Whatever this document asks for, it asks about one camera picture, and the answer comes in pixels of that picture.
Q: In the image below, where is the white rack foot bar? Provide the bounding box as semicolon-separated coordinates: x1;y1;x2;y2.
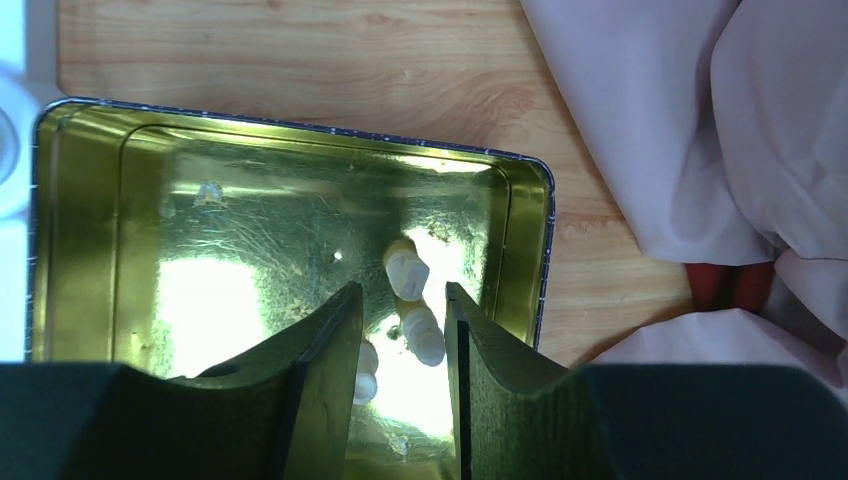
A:
1;0;64;363

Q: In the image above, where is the pink hanging garment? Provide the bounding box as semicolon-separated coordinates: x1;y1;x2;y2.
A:
523;1;847;400

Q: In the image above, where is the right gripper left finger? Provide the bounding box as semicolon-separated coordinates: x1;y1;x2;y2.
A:
1;282;363;479

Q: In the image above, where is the light chess piece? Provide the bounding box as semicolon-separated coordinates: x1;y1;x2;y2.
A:
383;239;430;302
397;300;446;367
353;341;379;405

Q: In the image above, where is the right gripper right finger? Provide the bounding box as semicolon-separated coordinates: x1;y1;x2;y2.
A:
445;282;847;479

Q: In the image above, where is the red hanging garment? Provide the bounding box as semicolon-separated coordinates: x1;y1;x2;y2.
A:
685;262;775;313

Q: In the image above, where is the yellow metal tin tray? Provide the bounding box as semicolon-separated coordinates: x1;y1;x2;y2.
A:
26;98;555;479

